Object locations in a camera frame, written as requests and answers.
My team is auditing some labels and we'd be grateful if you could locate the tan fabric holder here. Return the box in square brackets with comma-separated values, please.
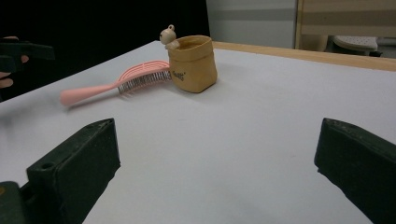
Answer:
[167, 35, 219, 93]

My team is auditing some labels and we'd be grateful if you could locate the white cabinet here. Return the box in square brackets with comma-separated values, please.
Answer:
[205, 0, 299, 49]

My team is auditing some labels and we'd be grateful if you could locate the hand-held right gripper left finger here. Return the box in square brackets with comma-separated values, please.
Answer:
[19, 118, 121, 224]

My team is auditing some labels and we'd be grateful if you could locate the small beige animal figure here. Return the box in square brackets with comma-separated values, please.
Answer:
[159, 24, 181, 50]

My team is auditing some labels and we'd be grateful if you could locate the black curtain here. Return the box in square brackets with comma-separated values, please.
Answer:
[0, 0, 210, 103]

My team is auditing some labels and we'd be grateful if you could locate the light wooden desk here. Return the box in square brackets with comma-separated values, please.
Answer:
[294, 0, 396, 51]

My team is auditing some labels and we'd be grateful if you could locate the pink hairbrush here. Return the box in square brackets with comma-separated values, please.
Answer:
[59, 60, 173, 107]

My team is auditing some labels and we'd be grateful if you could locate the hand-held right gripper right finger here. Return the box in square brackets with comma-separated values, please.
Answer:
[314, 118, 396, 224]

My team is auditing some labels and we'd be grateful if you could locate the white stool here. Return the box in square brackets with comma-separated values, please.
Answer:
[331, 35, 383, 58]

